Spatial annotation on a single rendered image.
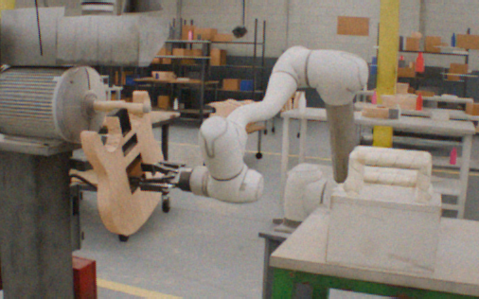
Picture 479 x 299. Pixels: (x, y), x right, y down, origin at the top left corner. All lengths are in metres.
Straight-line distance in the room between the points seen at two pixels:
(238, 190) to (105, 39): 0.57
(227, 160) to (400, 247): 0.51
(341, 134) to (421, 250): 0.79
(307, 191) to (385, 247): 0.96
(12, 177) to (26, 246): 0.25
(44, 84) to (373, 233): 1.11
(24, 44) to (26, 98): 0.19
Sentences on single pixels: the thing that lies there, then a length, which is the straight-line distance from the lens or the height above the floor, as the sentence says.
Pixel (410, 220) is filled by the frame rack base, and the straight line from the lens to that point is 1.36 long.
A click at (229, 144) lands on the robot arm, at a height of 1.19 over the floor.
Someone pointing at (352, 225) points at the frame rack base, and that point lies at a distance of 1.37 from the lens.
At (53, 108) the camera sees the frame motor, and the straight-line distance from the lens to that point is 1.80.
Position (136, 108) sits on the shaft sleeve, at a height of 1.25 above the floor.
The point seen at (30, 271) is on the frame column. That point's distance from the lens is 2.05.
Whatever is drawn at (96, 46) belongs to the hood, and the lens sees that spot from 1.65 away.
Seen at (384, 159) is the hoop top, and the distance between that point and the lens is 1.34.
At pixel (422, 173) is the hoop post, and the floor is 1.17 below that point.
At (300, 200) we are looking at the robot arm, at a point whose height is 0.85.
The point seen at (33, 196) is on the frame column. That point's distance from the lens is 1.95.
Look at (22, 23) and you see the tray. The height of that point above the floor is 1.52.
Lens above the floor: 1.43
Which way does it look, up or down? 10 degrees down
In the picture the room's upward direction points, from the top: 2 degrees clockwise
